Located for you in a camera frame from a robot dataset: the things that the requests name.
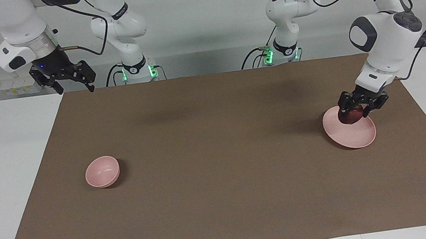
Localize black right base cable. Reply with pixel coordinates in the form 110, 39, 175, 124
104, 63, 126, 87
154, 63, 168, 81

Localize pink plate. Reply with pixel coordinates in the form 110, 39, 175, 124
321, 102, 378, 153

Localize white power box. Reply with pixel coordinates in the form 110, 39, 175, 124
0, 72, 44, 98

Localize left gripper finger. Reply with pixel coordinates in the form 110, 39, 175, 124
360, 90, 392, 117
335, 90, 357, 125

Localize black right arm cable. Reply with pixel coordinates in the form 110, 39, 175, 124
39, 0, 112, 63

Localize red apple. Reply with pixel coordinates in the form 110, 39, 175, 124
337, 105, 365, 126

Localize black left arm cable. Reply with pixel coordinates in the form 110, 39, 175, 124
306, 0, 426, 92

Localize pink bowl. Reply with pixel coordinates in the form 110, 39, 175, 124
83, 154, 122, 190

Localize black base cable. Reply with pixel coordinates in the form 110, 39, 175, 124
239, 46, 272, 70
104, 63, 126, 87
154, 63, 168, 81

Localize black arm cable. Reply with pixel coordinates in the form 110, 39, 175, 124
306, 0, 426, 92
39, 0, 112, 63

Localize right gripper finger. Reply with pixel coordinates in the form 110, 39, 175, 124
29, 64, 65, 98
71, 59, 99, 95

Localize black left base cable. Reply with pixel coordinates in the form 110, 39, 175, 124
239, 46, 272, 70

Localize brown table mat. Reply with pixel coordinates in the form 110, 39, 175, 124
0, 45, 426, 239

